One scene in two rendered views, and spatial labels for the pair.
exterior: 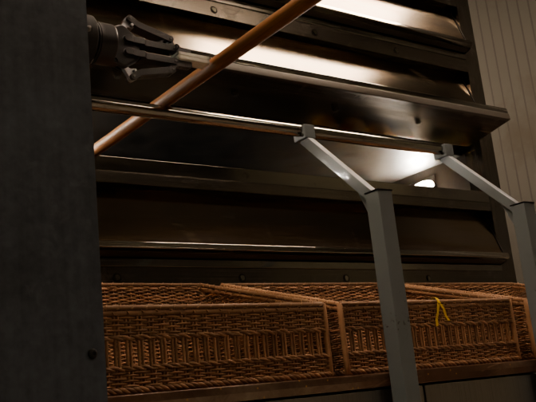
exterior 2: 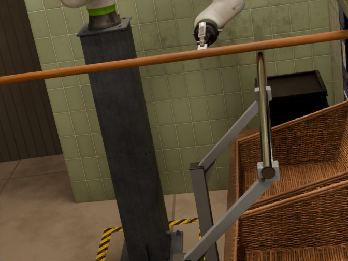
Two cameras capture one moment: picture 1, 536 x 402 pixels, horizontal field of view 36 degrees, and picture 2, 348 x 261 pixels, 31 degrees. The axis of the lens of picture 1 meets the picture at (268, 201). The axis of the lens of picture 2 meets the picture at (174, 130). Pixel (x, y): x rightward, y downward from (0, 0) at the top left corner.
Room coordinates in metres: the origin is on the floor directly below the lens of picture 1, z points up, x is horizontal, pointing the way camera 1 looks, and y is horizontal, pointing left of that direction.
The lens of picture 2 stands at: (2.89, -1.43, 1.76)
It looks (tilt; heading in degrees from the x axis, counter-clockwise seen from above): 22 degrees down; 137
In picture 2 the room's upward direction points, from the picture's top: 10 degrees counter-clockwise
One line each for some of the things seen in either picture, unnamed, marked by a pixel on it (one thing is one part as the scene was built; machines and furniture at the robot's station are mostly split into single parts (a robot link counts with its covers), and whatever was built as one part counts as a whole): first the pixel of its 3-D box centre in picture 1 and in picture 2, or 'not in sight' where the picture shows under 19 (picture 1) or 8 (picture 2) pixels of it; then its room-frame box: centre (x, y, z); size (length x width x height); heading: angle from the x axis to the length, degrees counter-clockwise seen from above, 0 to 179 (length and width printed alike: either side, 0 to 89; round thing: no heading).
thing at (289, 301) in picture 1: (154, 328); (301, 167); (1.73, 0.26, 0.72); 0.56 x 0.49 x 0.28; 128
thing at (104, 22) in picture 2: not in sight; (105, 15); (0.71, 0.34, 1.23); 0.26 x 0.15 x 0.06; 131
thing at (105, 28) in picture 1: (114, 46); (205, 37); (1.37, 0.25, 1.19); 0.09 x 0.07 x 0.08; 127
